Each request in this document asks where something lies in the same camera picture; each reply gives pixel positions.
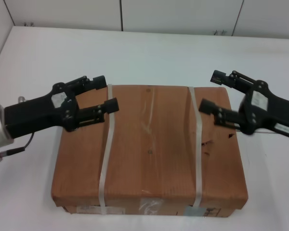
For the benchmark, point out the brown cardboard box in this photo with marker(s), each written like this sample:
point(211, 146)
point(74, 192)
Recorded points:
point(154, 149)

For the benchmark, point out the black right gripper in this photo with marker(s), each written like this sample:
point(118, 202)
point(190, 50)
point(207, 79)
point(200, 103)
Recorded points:
point(277, 113)

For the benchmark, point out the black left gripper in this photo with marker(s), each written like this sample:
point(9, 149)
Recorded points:
point(33, 115)

